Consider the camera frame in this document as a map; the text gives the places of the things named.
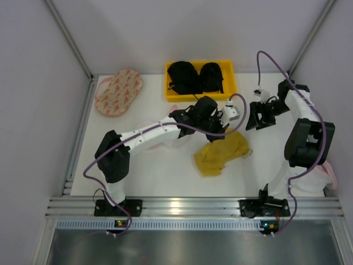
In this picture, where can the patterned beige laundry bag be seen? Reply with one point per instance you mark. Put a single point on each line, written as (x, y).
(115, 94)

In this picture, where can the black bra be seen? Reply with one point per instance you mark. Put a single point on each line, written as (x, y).
(186, 80)

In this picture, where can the yellow bra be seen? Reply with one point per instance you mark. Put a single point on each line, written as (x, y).
(212, 158)

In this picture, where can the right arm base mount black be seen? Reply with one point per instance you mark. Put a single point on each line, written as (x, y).
(270, 207)

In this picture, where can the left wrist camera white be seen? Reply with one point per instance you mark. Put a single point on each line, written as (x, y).
(229, 113)

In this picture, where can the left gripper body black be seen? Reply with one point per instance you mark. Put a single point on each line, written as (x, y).
(216, 128)

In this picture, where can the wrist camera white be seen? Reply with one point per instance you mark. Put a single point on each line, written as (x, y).
(229, 113)
(263, 95)

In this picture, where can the slotted cable duct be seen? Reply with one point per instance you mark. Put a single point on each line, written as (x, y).
(164, 224)

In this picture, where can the yellow plastic bin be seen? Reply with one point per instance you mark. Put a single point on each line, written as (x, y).
(229, 85)

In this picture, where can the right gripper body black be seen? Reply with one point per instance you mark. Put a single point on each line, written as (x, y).
(262, 115)

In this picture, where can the aluminium rail front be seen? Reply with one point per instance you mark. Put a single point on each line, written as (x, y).
(83, 207)

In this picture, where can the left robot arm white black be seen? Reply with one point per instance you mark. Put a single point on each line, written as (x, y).
(115, 150)

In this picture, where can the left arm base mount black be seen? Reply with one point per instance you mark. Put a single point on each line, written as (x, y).
(104, 209)

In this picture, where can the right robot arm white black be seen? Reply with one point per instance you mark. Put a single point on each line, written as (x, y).
(305, 169)

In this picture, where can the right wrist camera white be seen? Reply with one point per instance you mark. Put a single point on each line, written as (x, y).
(263, 95)

